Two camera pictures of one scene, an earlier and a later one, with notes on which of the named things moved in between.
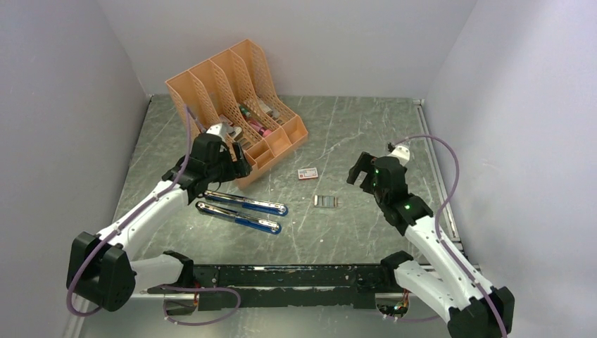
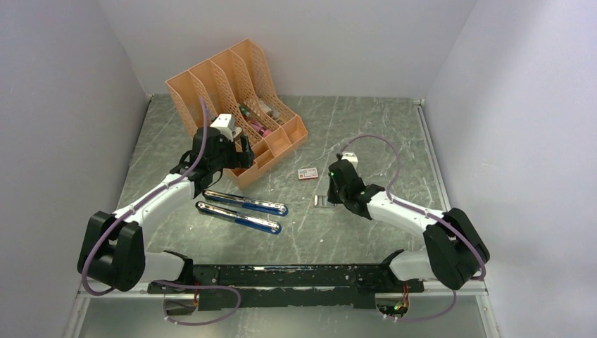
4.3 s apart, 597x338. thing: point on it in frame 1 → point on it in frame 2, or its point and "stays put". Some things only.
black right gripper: x=365 y=163 → x=331 y=196
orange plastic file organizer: x=235 y=91 stays put
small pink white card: x=308 y=173 stays put
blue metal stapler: x=260 y=224 stays put
